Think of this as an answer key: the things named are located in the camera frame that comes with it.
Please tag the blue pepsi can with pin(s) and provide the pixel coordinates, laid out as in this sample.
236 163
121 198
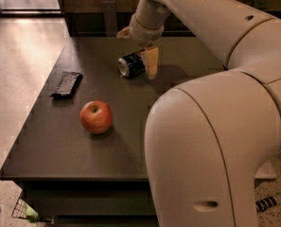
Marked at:
131 65

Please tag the black white striped stick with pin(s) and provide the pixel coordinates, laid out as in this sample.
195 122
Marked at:
267 203

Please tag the black snack bar wrapper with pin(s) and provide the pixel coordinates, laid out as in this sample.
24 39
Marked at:
67 84

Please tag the red apple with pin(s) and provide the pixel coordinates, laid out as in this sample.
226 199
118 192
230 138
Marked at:
96 117

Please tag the wire basket with green item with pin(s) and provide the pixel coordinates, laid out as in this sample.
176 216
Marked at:
24 211

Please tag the dark grey table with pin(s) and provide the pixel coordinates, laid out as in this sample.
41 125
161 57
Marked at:
66 169

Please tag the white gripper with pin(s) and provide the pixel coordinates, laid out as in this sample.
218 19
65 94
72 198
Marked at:
144 32

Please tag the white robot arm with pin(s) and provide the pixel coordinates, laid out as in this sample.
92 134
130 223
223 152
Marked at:
205 139

